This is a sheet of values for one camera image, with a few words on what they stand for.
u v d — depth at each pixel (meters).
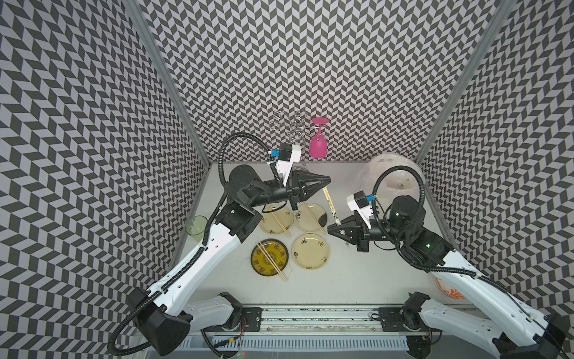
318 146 0.99
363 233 0.53
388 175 0.50
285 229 0.93
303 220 0.97
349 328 0.72
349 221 0.55
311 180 0.50
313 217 0.97
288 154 0.45
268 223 0.96
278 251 0.87
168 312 0.37
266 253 0.86
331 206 0.54
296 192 0.47
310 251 0.87
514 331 0.39
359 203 0.52
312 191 0.51
